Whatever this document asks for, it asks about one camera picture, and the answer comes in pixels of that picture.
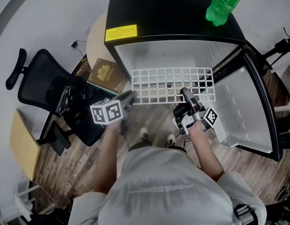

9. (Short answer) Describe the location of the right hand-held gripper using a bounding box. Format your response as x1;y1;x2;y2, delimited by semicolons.
172;87;219;136

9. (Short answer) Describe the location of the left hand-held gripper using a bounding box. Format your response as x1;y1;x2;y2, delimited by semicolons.
89;90;138;127

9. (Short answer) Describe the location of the white wire fridge shelf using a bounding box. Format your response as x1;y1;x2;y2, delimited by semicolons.
131;67;217;105

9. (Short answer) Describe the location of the black mini fridge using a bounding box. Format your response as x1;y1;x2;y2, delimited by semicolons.
103;0;249;103

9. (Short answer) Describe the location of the person's right forearm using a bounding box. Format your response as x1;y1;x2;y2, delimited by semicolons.
189;121;226;183

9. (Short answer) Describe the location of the person's left forearm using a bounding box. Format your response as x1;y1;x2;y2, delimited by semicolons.
92;119;127;195

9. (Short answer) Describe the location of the mini fridge door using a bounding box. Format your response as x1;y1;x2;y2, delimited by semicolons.
211;43;284;163

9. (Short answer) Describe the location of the brown ornate book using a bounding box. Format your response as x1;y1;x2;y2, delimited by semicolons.
86;58;128;96

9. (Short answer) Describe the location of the person's left shoe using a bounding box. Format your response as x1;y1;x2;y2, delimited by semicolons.
139;127;150;142

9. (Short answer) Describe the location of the person's shoe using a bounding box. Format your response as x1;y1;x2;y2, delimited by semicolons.
166;133;176;148
139;127;150;142

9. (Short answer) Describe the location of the person's right shoe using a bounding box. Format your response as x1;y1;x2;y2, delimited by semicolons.
166;133;176;148

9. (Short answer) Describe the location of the person's left leg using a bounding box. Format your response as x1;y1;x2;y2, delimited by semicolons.
129;139;153;152

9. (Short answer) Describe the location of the person's leg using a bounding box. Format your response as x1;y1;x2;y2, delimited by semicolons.
129;139;153;152
168;144;188;154

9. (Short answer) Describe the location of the person's right leg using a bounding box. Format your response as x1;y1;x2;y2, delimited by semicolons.
168;144;188;154

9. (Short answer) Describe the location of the black headset device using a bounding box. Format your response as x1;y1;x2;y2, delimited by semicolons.
54;85;87;117

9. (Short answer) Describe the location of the round beige table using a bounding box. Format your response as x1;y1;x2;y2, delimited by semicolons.
85;10;137;98

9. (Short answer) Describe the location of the black mesh office chair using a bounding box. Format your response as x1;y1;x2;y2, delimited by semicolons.
5;47;127;157

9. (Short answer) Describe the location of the person's grey shirt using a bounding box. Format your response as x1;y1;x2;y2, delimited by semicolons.
69;146;266;225

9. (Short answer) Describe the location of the green plastic bottle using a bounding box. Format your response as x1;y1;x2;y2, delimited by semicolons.
205;0;250;27

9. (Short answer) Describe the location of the black round floor stand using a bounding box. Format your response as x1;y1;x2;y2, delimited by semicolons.
279;118;290;150

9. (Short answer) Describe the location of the yellow wooden panel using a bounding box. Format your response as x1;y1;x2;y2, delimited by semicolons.
9;108;41;181

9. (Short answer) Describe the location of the grey strap buckle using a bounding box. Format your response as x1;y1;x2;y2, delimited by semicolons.
233;203;258;225

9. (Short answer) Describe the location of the white shelf frame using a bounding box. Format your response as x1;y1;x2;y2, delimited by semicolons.
13;181;40;223

